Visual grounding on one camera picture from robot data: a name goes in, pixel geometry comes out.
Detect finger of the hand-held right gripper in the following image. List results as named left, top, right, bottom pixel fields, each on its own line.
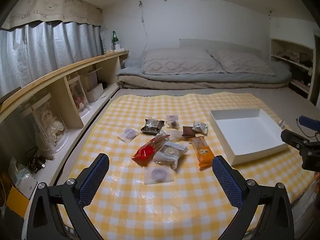
left=280, top=129, right=320, bottom=153
left=299, top=116, right=320, bottom=130

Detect beige printed valance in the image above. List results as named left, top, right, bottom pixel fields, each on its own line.
left=1, top=0, right=103, bottom=30

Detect grey curtain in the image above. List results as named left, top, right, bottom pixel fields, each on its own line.
left=0, top=21, right=104, bottom=95

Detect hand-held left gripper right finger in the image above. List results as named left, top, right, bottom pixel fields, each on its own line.
left=212, top=155, right=295, bottom=240

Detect black charger cable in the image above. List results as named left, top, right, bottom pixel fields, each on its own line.
left=27, top=147, right=47, bottom=173

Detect doll in glass dome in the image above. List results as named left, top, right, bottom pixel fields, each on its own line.
left=21, top=92, right=69, bottom=159

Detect brown snack packet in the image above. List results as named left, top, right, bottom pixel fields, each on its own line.
left=180, top=126, right=195, bottom=140

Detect brown cardboard box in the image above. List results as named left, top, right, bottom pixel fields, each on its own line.
left=82, top=67, right=103, bottom=90

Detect grey blanket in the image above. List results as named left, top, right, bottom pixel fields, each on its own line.
left=117, top=62, right=292, bottom=83

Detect green glass bottle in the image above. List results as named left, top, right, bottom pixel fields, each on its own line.
left=111, top=31, right=120, bottom=52

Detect beige quilted pillow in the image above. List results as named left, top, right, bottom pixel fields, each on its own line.
left=207, top=49, right=275, bottom=76
left=141, top=49, right=225, bottom=75

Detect white recessed shelf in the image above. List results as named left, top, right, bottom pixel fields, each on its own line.
left=270, top=39, right=317, bottom=99

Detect yellow checked mat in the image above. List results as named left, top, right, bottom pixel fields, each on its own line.
left=56, top=92, right=317, bottom=240

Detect yellow box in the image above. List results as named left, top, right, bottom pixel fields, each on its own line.
left=5, top=187, right=28, bottom=218

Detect dark silver snack packet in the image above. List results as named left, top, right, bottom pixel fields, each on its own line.
left=140, top=118, right=166, bottom=135

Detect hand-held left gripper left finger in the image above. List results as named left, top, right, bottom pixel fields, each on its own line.
left=24, top=153, right=110, bottom=240

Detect silver clear packet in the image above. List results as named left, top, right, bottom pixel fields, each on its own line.
left=153, top=141, right=188, bottom=170

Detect clear white snack packet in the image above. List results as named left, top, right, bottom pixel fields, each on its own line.
left=160, top=129, right=183, bottom=143

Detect white wall cable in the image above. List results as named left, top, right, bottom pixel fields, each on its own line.
left=139, top=1, right=148, bottom=55

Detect tissue pack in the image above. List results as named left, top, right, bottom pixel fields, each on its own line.
left=9, top=164, right=35, bottom=198

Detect white standing panel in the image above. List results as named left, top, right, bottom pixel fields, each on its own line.
left=101, top=30, right=113, bottom=55

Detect white box on shelf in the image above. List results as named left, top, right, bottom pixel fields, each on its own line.
left=86, top=82, right=104, bottom=103

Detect white cardboard box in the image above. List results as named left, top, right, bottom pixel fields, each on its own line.
left=209, top=109, right=290, bottom=166

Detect framed dried flowers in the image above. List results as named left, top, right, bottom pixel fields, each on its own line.
left=67, top=76, right=90, bottom=113

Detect long wooden shelf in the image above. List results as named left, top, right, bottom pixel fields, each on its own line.
left=0, top=50, right=130, bottom=160

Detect orange snack packet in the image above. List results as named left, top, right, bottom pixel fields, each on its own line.
left=188, top=136, right=215, bottom=171

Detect red snack packet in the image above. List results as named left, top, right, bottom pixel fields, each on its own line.
left=132, top=134, right=170, bottom=167

